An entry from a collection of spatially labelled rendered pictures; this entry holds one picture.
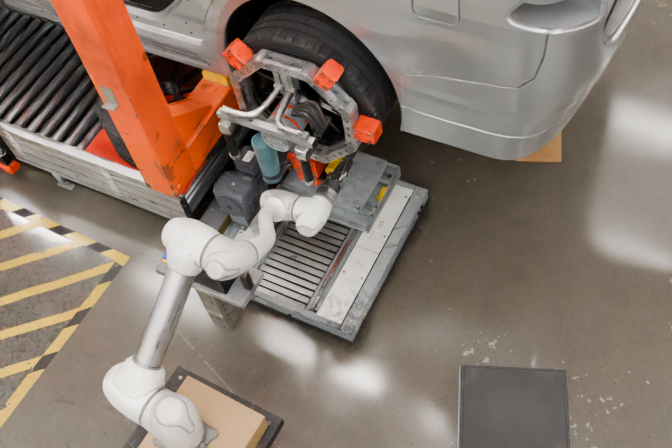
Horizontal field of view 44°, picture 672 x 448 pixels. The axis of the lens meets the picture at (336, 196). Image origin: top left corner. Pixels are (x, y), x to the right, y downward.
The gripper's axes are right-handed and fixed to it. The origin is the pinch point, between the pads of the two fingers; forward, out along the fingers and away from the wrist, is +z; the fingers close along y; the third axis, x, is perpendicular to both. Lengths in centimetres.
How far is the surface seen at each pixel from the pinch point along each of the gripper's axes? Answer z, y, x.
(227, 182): -20, -55, 23
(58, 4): -42, 12, 120
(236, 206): -27, -54, 13
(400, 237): 2, -27, -52
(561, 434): -66, 59, -101
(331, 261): -19, -50, -38
